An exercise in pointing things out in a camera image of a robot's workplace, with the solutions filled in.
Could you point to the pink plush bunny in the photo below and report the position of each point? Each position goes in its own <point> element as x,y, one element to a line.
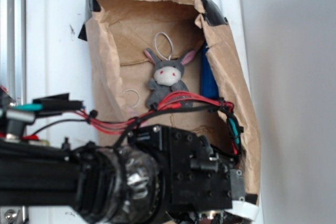
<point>133,100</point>

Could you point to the brown paper bag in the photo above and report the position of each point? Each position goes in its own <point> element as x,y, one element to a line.
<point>118,32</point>

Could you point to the aluminium frame rail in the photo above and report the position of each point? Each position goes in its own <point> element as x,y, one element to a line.
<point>13,49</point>

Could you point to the black mounting bracket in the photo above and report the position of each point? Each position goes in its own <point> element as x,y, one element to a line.
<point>6,99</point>

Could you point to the grey plush bunny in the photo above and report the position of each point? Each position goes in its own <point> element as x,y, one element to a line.
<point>167,75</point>

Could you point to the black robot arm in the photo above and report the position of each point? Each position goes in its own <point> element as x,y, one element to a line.
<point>152,174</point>

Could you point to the blue plastic bottle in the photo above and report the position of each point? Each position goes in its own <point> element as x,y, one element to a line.
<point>209,88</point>

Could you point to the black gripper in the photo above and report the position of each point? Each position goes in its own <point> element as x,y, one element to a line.
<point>196,180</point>

